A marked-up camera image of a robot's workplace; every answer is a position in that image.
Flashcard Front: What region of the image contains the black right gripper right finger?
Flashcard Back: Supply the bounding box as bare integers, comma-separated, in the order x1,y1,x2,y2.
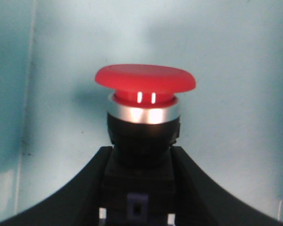
171,146,283,226

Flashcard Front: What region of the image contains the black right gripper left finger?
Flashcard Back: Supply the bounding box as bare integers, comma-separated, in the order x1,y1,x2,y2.
0,146,112,226

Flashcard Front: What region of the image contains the light blue plastic box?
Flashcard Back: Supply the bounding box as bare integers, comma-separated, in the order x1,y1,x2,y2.
0,0,283,221

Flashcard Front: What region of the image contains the red push button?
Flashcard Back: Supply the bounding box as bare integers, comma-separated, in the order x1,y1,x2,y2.
95,64,196,226

